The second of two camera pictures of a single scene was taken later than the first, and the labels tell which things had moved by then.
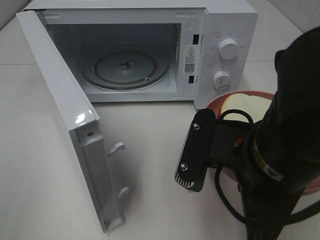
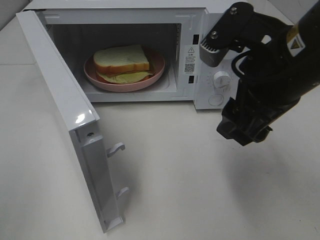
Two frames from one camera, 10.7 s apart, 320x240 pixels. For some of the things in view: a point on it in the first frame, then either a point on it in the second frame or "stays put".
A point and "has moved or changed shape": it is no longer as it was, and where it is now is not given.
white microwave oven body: x=157 y=51 stays put
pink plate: x=232 y=172 → x=156 y=66
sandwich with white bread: x=255 y=106 has moved or changed shape
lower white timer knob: x=222 y=79 stays put
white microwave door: x=81 y=119 stays put
